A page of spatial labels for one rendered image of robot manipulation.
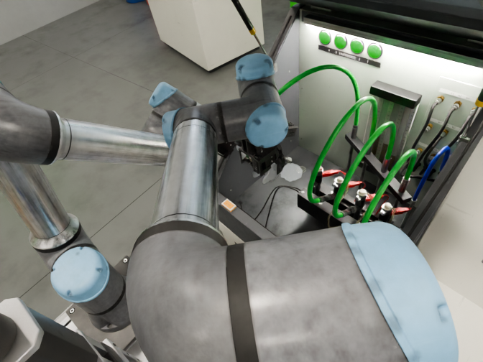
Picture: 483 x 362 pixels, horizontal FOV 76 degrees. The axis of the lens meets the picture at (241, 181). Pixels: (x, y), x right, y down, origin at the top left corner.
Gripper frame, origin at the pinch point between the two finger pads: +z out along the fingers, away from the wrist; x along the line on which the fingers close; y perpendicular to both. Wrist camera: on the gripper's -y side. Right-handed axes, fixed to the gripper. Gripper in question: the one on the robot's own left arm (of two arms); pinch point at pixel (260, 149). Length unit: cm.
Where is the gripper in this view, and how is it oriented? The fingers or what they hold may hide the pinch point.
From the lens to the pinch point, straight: 97.5
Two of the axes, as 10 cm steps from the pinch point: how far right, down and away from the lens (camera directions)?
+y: -6.0, 6.9, 4.1
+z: 8.0, 4.5, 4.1
